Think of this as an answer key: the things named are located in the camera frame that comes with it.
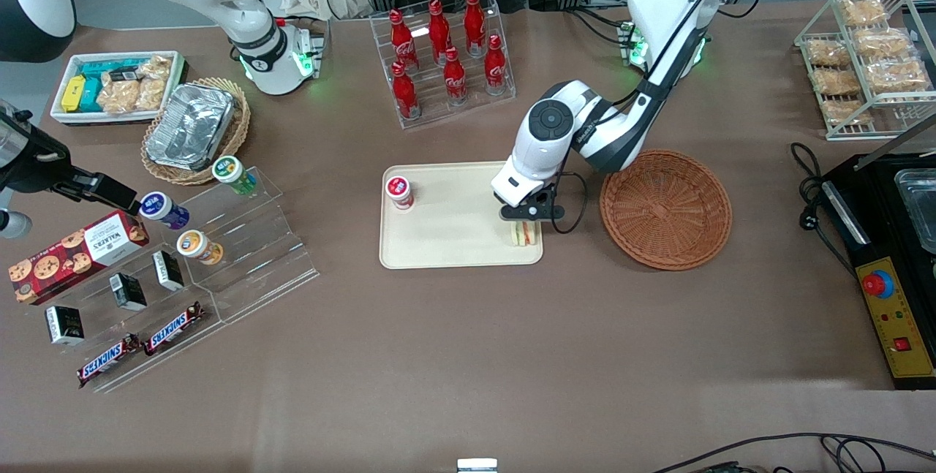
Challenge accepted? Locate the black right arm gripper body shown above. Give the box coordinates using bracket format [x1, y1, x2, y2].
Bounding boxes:
[0, 104, 74, 194]

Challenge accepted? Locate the arm base box green light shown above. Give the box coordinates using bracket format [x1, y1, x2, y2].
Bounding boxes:
[292, 26, 328, 80]
[619, 20, 648, 66]

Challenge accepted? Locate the cream plastic tray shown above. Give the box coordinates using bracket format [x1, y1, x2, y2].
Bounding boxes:
[379, 160, 544, 270]

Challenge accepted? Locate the aluminium foil tray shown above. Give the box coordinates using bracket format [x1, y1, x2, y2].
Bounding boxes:
[146, 83, 235, 170]

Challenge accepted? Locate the round brown wicker basket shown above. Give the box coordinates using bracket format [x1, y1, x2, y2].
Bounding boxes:
[600, 149, 733, 271]

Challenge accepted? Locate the light wicker basket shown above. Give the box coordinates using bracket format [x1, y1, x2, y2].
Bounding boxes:
[141, 78, 251, 186]

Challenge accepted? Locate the white plastic bin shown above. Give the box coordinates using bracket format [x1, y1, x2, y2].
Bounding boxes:
[50, 51, 187, 126]

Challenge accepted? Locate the blue lid cup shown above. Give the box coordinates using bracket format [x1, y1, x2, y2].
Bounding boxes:
[139, 192, 191, 230]

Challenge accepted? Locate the red Walkers cookie box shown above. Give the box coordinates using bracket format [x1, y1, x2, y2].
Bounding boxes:
[9, 211, 149, 306]

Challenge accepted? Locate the yellow snack box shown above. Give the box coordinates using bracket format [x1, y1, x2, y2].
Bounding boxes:
[62, 76, 87, 112]

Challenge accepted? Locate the brown snack bag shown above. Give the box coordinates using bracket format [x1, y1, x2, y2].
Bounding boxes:
[99, 82, 140, 114]
[135, 56, 173, 111]

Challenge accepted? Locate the small black box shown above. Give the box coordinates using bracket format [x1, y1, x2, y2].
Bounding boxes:
[110, 273, 147, 311]
[46, 305, 85, 346]
[152, 250, 185, 291]

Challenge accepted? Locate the orange lid cup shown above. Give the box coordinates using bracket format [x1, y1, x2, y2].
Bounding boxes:
[176, 230, 224, 265]

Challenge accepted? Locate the clear acrylic bottle rack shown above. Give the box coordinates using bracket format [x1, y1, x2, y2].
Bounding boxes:
[369, 0, 516, 130]

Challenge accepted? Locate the teal snack box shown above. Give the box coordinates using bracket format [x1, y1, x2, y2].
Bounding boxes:
[79, 60, 146, 113]

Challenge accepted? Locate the red cola bottle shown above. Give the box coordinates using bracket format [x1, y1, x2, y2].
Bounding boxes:
[389, 9, 419, 72]
[429, 0, 452, 64]
[465, 0, 486, 57]
[391, 62, 420, 121]
[444, 47, 467, 106]
[484, 35, 507, 96]

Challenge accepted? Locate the red lid cup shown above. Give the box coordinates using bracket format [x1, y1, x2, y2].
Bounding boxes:
[385, 176, 415, 211]

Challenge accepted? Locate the green lid cup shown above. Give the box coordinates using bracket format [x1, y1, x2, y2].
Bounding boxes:
[212, 156, 258, 196]

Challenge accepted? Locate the Snickers chocolate bar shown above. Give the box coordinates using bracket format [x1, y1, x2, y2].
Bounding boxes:
[143, 302, 205, 355]
[77, 334, 141, 388]

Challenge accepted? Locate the clear acrylic tiered stand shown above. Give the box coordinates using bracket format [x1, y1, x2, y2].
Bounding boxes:
[44, 166, 320, 393]

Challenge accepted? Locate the clear bag of crackers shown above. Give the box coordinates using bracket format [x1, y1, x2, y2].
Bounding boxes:
[814, 67, 861, 96]
[839, 0, 889, 26]
[823, 99, 875, 126]
[867, 58, 931, 94]
[807, 38, 853, 67]
[854, 27, 911, 57]

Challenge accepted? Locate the black sealing machine yellow panel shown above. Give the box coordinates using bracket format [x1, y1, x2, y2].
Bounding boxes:
[819, 115, 936, 391]

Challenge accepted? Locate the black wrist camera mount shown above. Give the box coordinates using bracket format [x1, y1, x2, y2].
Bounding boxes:
[499, 194, 566, 224]

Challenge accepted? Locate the black power cable with plug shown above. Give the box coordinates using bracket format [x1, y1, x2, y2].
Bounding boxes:
[790, 143, 858, 278]

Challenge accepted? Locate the long black floor cable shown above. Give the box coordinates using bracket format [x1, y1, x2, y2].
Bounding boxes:
[651, 433, 936, 473]

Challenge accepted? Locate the white wire rack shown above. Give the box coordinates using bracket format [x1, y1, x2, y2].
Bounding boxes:
[795, 0, 936, 141]

